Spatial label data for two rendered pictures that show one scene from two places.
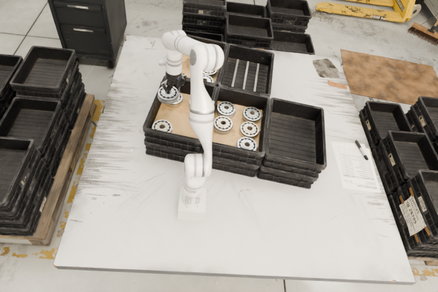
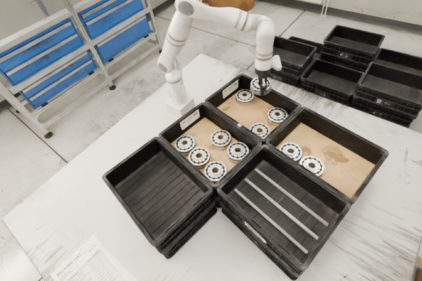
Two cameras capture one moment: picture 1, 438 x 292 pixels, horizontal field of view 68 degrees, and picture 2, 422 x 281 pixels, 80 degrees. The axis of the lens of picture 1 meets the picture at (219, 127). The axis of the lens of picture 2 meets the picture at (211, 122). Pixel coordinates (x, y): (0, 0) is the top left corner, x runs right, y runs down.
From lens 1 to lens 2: 178 cm
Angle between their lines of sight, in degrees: 75
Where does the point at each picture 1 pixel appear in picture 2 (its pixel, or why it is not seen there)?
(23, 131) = (331, 81)
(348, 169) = (98, 264)
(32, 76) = (392, 84)
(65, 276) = not seen: hidden behind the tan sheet
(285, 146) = (160, 182)
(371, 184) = (64, 273)
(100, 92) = not seen: hidden behind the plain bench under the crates
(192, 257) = (155, 99)
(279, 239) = (117, 147)
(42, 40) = not seen: outside the picture
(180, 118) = (250, 115)
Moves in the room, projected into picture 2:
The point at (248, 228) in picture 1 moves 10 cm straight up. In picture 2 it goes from (141, 133) to (135, 123)
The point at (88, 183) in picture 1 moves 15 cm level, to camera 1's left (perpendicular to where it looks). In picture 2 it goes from (238, 71) to (252, 61)
